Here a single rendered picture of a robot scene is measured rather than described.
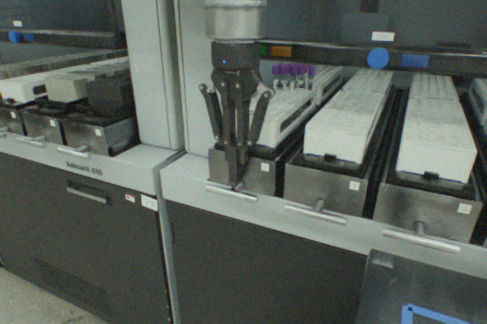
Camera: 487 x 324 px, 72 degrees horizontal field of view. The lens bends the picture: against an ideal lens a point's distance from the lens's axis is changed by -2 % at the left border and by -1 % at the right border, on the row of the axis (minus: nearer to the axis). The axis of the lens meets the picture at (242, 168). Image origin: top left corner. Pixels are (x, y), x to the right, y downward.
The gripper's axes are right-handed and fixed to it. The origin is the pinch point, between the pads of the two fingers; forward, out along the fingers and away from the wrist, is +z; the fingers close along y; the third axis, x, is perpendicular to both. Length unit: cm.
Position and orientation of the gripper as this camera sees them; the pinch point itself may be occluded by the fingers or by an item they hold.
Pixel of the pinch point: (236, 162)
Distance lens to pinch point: 60.0
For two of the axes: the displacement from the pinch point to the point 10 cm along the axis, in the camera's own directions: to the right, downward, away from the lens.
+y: -9.0, -1.9, 3.9
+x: -4.4, 3.9, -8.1
